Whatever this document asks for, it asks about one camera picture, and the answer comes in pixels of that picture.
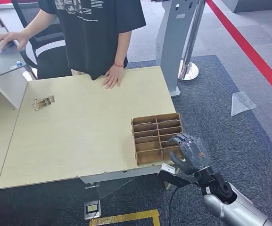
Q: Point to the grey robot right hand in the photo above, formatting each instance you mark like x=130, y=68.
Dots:
x=193, y=154

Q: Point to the person's left hand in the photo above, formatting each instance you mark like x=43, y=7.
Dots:
x=113, y=76

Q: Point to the person's right hand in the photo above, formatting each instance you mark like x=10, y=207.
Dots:
x=10, y=37

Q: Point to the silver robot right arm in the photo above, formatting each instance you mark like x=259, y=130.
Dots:
x=234, y=207

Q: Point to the person's right forearm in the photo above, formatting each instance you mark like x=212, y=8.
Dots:
x=40, y=23

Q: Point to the person's left forearm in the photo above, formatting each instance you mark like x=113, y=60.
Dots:
x=122, y=48

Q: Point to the person in black shirt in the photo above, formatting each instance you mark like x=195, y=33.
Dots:
x=93, y=37

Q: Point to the brown wooden card holder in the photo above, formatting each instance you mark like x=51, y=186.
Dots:
x=149, y=140

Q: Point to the colourful printed card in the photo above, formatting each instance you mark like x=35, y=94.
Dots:
x=44, y=102

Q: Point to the grey laptop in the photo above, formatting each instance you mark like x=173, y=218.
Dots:
x=1, y=57

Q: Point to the white laptop riser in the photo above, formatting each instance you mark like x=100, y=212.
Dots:
x=10, y=87

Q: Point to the black office chair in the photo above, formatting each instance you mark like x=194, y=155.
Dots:
x=48, y=59

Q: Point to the clear plastic sheet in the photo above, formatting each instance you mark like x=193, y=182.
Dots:
x=240, y=103

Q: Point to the grey kiosk stand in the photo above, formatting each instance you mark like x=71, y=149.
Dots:
x=173, y=43

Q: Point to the red barrier belt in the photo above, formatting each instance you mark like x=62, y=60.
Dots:
x=248, y=50

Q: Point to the metal floor socket box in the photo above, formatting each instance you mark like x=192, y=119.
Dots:
x=92, y=209

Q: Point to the grey platform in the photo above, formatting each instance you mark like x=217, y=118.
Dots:
x=255, y=4

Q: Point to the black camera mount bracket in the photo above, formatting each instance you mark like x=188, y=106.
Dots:
x=177, y=181

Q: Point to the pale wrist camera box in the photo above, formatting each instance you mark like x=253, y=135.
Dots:
x=168, y=168

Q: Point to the chrome stanchion post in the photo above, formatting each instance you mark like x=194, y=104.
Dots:
x=189, y=70

